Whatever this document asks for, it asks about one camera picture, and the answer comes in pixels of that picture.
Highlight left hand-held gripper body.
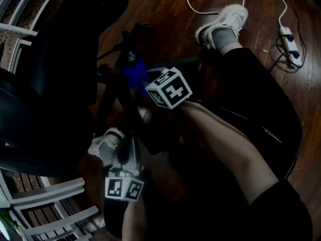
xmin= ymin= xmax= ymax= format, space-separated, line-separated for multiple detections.
xmin=104 ymin=161 xmax=145 ymax=203

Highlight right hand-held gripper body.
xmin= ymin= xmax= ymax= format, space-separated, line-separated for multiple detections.
xmin=144 ymin=66 xmax=194 ymax=110

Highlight blue cloth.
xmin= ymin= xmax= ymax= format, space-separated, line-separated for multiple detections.
xmin=122 ymin=57 xmax=152 ymax=98

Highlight black office chair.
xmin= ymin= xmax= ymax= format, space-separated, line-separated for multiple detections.
xmin=0 ymin=0 xmax=203 ymax=179

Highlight person's right forearm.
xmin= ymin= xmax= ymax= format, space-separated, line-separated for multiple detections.
xmin=180 ymin=100 xmax=280 ymax=205

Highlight person's left forearm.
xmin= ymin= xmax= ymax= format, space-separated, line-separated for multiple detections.
xmin=121 ymin=199 xmax=148 ymax=241

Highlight person's left grey sock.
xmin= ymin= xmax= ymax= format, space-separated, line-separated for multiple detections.
xmin=99 ymin=142 xmax=119 ymax=167

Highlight person's grey sock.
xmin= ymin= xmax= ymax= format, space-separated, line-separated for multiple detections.
xmin=210 ymin=28 xmax=239 ymax=57
xmin=99 ymin=142 xmax=119 ymax=167

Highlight person's left white shoe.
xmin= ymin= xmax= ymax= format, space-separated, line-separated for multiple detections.
xmin=87 ymin=127 xmax=126 ymax=160

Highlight person's white shoe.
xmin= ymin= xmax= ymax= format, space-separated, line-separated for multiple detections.
xmin=195 ymin=4 xmax=249 ymax=51
xmin=87 ymin=127 xmax=126 ymax=160

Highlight person's right grey sock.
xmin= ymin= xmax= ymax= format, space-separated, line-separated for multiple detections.
xmin=210 ymin=28 xmax=239 ymax=57

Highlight person's black trousers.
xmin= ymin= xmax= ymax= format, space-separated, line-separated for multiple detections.
xmin=102 ymin=48 xmax=314 ymax=241

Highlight person's right white shoe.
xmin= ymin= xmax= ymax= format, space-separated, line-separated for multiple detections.
xmin=195 ymin=4 xmax=249 ymax=51

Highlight green potted plant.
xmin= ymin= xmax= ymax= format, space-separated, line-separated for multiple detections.
xmin=0 ymin=209 xmax=20 ymax=235

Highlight white power strip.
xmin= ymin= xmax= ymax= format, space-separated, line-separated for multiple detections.
xmin=279 ymin=26 xmax=301 ymax=69

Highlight person's black top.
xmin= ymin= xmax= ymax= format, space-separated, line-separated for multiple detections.
xmin=248 ymin=179 xmax=314 ymax=241

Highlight white power cable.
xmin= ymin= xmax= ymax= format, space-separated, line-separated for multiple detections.
xmin=168 ymin=0 xmax=288 ymax=29

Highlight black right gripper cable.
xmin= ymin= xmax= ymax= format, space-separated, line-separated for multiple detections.
xmin=195 ymin=99 xmax=300 ymax=180

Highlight black plug cable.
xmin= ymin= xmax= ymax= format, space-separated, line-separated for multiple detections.
xmin=275 ymin=33 xmax=294 ymax=57
xmin=269 ymin=0 xmax=307 ymax=72

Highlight white metal rack frame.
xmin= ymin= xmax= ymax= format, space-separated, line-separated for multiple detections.
xmin=0 ymin=0 xmax=63 ymax=74

